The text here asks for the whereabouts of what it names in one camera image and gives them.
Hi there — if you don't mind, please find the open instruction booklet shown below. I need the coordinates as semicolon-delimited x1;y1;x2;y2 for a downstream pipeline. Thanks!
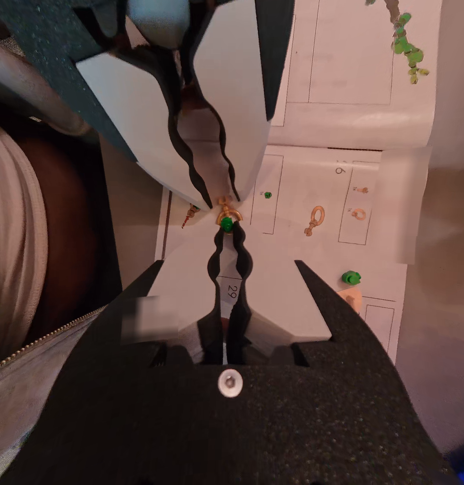
155;0;445;366

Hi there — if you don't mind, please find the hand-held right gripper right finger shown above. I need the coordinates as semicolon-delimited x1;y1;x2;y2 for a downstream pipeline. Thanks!
228;223;334;357

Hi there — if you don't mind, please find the grey desk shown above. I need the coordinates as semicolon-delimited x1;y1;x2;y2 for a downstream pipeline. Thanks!
99;0;464;455

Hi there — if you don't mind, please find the person's left forearm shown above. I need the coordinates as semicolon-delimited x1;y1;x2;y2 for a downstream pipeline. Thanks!
12;129;104;334

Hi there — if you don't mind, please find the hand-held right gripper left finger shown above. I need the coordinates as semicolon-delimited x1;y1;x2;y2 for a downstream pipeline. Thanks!
146;227;223;349

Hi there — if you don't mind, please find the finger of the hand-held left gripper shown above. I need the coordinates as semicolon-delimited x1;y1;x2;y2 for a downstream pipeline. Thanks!
75;50;214;210
179;0;273;202

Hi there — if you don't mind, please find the pink petal piece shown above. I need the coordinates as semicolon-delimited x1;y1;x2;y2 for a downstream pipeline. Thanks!
337;288;363;313

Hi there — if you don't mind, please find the gold ring piece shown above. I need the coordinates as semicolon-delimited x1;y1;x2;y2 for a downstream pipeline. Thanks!
216;196;241;233

